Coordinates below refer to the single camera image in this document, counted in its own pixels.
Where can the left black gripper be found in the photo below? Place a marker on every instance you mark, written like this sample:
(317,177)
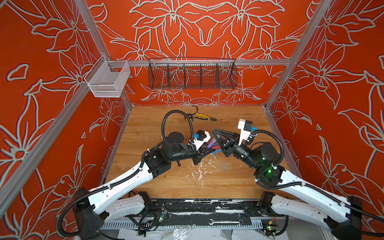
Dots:
(198,153)

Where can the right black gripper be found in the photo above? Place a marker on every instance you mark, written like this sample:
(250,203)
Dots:
(229,146)

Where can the purple marker pen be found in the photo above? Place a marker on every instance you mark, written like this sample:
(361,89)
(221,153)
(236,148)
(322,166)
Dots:
(211,144)

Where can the blue marker pen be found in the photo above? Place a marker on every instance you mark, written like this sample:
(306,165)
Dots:
(215,152)

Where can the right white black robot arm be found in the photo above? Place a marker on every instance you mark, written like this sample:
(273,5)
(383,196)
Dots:
(287,194)

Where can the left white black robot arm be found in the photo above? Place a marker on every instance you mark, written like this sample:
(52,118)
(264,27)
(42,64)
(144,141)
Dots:
(84,216)

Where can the yellow black tape measure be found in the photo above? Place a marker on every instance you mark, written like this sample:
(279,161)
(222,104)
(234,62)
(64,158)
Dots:
(190,117)

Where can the silver wrench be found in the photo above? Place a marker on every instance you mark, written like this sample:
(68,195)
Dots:
(213,222)

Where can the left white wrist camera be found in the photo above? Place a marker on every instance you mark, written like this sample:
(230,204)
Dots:
(199,138)

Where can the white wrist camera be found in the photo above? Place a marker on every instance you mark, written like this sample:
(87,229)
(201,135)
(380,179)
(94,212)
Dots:
(199,138)
(246,128)

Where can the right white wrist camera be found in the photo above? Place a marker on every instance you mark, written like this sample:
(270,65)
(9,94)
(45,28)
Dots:
(246,128)

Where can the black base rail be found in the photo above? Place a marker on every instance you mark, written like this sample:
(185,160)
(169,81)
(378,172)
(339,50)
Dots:
(197,212)

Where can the black wire wall basket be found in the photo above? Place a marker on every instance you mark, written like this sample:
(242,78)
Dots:
(192,74)

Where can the clear plastic wall bin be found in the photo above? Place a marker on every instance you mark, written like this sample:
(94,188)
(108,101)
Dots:
(105,80)

